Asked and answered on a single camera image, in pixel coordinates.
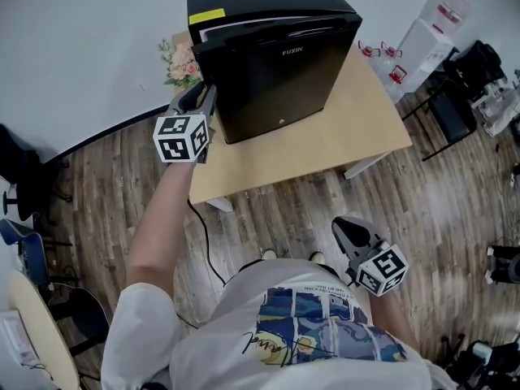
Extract black wheeled equipment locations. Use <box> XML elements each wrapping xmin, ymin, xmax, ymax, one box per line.
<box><xmin>440</xmin><ymin>332</ymin><xmax>520</xmax><ymax>390</ymax></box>

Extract white cardboard box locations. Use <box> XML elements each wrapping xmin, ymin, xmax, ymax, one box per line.
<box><xmin>395</xmin><ymin>17</ymin><xmax>456</xmax><ymax>94</ymax></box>

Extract person's right forearm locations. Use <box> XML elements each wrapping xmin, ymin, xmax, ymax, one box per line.
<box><xmin>366</xmin><ymin>288</ymin><xmax>423</xmax><ymax>362</ymax></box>

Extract large clear water bottle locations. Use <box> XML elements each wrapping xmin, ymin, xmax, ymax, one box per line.
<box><xmin>419</xmin><ymin>0</ymin><xmax>469</xmax><ymax>37</ymax></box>

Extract white printed t-shirt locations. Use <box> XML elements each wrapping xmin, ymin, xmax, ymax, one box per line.
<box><xmin>100</xmin><ymin>258</ymin><xmax>457</xmax><ymax>390</ymax></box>

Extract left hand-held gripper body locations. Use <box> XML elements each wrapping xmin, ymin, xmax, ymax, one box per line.
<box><xmin>152</xmin><ymin>89</ymin><xmax>216</xmax><ymax>166</ymax></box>

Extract small red-handled water bottle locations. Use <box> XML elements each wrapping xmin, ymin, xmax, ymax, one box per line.
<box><xmin>386</xmin><ymin>64</ymin><xmax>409</xmax><ymax>93</ymax></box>
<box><xmin>379</xmin><ymin>40</ymin><xmax>404</xmax><ymax>61</ymax></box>
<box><xmin>357</xmin><ymin>40</ymin><xmax>381</xmax><ymax>63</ymax></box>

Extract person's left forearm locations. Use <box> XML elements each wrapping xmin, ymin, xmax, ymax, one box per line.
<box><xmin>125</xmin><ymin>159</ymin><xmax>197</xmax><ymax>297</ymax></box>

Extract pink flower bouquet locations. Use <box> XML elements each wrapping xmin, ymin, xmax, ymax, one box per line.
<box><xmin>158</xmin><ymin>38</ymin><xmax>203</xmax><ymax>90</ymax></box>

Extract round wooden table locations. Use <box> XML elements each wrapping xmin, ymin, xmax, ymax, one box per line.
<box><xmin>7</xmin><ymin>269</ymin><xmax>81</xmax><ymax>390</ymax></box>

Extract black stool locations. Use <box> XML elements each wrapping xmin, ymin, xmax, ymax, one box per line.
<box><xmin>47</xmin><ymin>285</ymin><xmax>111</xmax><ymax>358</ymax></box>

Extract black fridge door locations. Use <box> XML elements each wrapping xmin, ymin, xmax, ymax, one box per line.
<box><xmin>190</xmin><ymin>13</ymin><xmax>364</xmax><ymax>145</ymax></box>

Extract blue chair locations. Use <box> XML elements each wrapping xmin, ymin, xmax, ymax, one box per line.
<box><xmin>0</xmin><ymin>217</ymin><xmax>53</xmax><ymax>288</ymax></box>

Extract black floor device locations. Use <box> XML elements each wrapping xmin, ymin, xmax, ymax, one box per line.
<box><xmin>484</xmin><ymin>243</ymin><xmax>520</xmax><ymax>286</ymax></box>

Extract white machine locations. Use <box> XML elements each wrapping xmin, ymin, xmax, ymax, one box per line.
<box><xmin>470</xmin><ymin>69</ymin><xmax>520</xmax><ymax>138</ymax></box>

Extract black metal chair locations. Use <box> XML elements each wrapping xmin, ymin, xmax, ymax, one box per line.
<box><xmin>401</xmin><ymin>41</ymin><xmax>509</xmax><ymax>163</ymax></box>

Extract black office chair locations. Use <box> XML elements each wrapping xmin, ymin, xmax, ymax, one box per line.
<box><xmin>0</xmin><ymin>123</ymin><xmax>73</xmax><ymax>223</ymax></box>

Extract yellow sticker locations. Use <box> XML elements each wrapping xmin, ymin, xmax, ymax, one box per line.
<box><xmin>188</xmin><ymin>8</ymin><xmax>227</xmax><ymax>26</ymax></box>

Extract black floor cable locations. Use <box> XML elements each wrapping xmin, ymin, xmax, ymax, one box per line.
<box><xmin>186</xmin><ymin>198</ymin><xmax>228</xmax><ymax>288</ymax></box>

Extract white paper sheets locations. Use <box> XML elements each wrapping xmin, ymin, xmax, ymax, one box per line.
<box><xmin>0</xmin><ymin>310</ymin><xmax>41</xmax><ymax>368</ymax></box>

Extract light wooden table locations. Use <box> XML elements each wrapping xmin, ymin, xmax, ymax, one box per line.
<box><xmin>171</xmin><ymin>30</ymin><xmax>414</xmax><ymax>213</ymax></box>

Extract black bag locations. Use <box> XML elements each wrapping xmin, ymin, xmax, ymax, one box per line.
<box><xmin>441</xmin><ymin>40</ymin><xmax>508</xmax><ymax>102</ymax></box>

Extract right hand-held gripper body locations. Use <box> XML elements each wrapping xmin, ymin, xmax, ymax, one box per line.
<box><xmin>336</xmin><ymin>224</ymin><xmax>410</xmax><ymax>298</ymax></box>

